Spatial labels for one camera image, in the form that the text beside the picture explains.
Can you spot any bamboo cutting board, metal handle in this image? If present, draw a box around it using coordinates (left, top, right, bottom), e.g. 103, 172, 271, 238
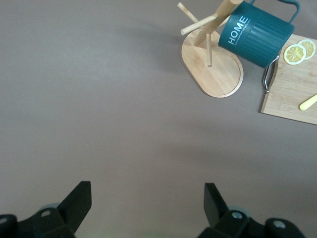
259, 34, 317, 125

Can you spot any wooden mug rack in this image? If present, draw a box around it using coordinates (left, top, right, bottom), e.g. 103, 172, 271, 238
176, 0, 245, 99

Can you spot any lemon slice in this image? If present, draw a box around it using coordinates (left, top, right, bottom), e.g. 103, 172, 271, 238
283, 44, 308, 66
297, 39, 317, 60

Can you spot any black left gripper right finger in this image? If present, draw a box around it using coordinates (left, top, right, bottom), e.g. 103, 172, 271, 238
200, 182, 264, 238

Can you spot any teal cup with yellow inside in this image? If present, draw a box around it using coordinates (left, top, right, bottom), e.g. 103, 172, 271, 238
217, 0, 302, 70

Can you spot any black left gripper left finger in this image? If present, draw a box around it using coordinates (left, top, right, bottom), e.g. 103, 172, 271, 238
32, 180, 93, 238

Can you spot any yellow plastic knife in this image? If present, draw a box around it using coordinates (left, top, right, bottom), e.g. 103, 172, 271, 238
299, 93, 317, 111

